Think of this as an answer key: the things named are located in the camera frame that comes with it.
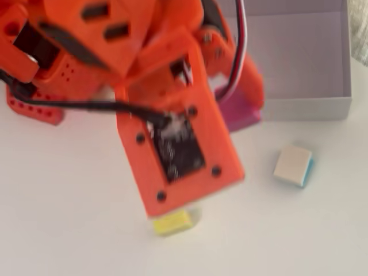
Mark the orange gripper black servo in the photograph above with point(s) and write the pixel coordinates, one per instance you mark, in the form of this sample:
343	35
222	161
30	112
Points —
249	75

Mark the pink foam cuboid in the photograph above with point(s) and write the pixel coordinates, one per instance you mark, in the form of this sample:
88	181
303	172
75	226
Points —
240	113

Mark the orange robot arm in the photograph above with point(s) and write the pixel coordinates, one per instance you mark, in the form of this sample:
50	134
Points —
138	43

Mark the white cardboard bin box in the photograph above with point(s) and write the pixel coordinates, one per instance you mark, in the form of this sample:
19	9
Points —
302	57

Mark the white foam cuboid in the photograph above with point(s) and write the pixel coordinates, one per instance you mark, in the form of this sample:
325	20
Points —
291	164

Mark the blue foam cuboid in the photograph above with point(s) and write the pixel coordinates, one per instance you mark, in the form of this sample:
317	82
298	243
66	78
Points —
308	172

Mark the yellow foam cuboid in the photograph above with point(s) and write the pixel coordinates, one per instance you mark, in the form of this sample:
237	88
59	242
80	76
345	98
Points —
172	222

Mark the grey woven floor rug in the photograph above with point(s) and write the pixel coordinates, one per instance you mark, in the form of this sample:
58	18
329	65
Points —
359	28

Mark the wrist camera in orange mount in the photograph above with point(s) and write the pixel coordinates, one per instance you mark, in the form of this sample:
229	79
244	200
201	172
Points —
178	149

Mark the orange robot base plate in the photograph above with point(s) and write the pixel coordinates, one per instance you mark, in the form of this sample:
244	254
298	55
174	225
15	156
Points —
31	110

